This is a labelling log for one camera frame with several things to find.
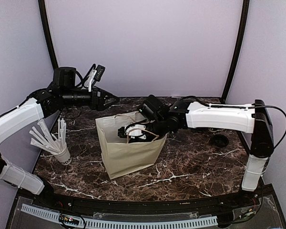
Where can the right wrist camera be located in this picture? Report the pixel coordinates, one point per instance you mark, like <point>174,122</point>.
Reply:
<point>123,131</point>

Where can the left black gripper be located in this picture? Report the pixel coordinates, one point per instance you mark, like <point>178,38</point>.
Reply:
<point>98,103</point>

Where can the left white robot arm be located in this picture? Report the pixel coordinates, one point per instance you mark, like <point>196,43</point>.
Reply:
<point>40,104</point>

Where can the white cup holding straws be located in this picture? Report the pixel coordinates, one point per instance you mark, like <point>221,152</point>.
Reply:
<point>64,156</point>

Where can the stack of black coffee lids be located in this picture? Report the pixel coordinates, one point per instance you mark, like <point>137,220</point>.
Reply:
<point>220,140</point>

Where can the black front frame rail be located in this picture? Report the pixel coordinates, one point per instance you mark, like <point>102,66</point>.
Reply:
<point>223,204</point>

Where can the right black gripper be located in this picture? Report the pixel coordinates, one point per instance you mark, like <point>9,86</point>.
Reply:
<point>140,138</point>

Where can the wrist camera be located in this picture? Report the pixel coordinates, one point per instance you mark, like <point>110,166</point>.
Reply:
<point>93,76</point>
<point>123,131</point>

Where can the cream paper bag with handles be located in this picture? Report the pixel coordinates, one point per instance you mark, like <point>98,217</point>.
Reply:
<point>119,157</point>

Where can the right black corner post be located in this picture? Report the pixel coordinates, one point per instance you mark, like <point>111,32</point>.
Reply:
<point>237,50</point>

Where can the stack of white paper cups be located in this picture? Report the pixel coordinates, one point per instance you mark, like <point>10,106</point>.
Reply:
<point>214,130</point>

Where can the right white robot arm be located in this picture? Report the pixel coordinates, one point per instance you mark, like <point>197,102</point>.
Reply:
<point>191,112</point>

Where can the left black corner post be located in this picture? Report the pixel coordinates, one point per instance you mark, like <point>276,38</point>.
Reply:
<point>47,33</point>

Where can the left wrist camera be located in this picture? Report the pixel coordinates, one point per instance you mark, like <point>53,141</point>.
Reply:
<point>93,76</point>

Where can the black corner post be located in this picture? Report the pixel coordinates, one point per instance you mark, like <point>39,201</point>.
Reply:
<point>237,50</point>
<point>47,33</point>

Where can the grey slotted cable duct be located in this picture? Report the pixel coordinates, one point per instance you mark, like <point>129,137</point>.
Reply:
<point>120,221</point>

